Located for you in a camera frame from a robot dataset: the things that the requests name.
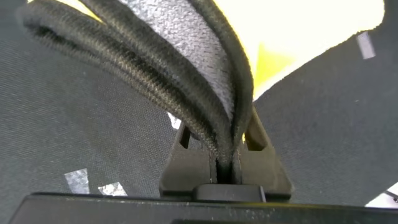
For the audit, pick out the small white tag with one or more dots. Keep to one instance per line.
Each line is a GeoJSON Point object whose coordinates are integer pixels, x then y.
{"type": "Point", "coordinates": [174, 120]}

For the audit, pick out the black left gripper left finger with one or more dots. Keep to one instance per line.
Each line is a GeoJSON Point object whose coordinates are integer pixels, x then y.
{"type": "Point", "coordinates": [186, 171]}

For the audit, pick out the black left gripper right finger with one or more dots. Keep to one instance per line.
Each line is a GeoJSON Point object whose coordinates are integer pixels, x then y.
{"type": "Point", "coordinates": [264, 168]}

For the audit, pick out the yellow microfibre towel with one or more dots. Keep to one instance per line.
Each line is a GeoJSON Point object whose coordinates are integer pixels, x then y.
{"type": "Point", "coordinates": [186, 46]}

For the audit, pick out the grey tape marker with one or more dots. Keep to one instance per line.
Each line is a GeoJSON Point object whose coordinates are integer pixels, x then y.
{"type": "Point", "coordinates": [77, 180]}
{"type": "Point", "coordinates": [366, 45]}
{"type": "Point", "coordinates": [112, 189]}

